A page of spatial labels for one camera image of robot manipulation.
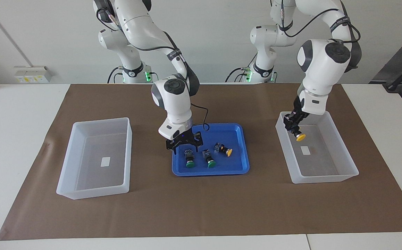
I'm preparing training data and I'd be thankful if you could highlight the blue plastic tray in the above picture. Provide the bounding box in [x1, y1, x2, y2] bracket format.
[172, 123, 250, 177]

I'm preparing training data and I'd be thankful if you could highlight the white wall conduit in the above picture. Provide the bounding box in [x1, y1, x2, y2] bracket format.
[0, 0, 32, 68]

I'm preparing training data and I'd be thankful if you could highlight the white wall outlet box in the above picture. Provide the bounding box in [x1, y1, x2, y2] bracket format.
[14, 66, 53, 84]

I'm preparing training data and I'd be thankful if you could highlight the black arm base cable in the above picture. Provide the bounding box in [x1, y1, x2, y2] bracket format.
[107, 66, 160, 84]
[225, 67, 254, 83]

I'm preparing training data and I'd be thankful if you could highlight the green push button switch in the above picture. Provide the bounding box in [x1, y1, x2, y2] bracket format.
[202, 149, 217, 169]
[184, 149, 195, 168]

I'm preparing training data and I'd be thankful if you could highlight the translucent white plastic box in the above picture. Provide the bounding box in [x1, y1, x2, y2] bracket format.
[276, 111, 359, 184]
[56, 117, 133, 200]

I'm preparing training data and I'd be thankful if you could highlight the brown paper table mat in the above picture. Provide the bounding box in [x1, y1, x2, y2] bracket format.
[0, 83, 402, 241]

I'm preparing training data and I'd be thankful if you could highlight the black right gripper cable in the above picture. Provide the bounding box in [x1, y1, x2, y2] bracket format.
[190, 102, 209, 132]

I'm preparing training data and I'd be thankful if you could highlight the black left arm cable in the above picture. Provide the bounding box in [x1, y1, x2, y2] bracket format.
[280, 8, 362, 45]

